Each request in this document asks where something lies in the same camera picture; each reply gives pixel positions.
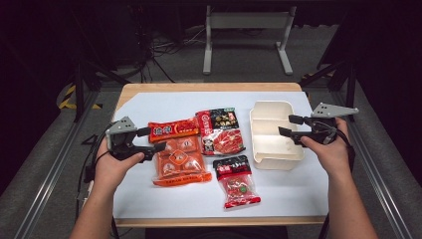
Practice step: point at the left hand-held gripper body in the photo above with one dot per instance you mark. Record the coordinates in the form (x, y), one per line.
(121, 127)

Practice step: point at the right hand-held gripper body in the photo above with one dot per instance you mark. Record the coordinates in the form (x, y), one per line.
(323, 111)

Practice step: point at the cream compartment box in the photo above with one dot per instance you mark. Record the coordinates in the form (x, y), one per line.
(270, 139)

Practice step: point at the long orange snack packet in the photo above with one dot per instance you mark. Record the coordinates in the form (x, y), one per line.
(174, 129)

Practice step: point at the large clear orange packet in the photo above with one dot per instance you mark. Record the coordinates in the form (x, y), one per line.
(180, 162)

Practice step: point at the red and black food packet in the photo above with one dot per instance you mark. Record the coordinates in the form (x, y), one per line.
(220, 132)

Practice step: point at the small red clear packet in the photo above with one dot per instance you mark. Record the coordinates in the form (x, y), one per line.
(237, 186)

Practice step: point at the person's left hand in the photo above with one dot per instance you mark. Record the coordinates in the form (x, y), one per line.
(111, 171)

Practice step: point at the person's right hand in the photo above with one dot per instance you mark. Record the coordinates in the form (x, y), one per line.
(333, 156)

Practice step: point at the white table sheet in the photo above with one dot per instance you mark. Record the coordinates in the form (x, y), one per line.
(159, 106)

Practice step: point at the black tripod stand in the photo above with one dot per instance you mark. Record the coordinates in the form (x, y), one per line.
(79, 89)
(350, 86)

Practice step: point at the yellow black hazard tape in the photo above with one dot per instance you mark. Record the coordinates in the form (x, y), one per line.
(68, 96)

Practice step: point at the person's dark clothing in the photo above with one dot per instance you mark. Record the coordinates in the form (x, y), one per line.
(215, 233)

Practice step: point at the grey metal stand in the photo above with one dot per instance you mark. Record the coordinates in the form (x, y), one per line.
(247, 20)

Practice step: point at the aluminium floor rail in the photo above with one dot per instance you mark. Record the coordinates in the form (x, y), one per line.
(49, 186)
(381, 186)

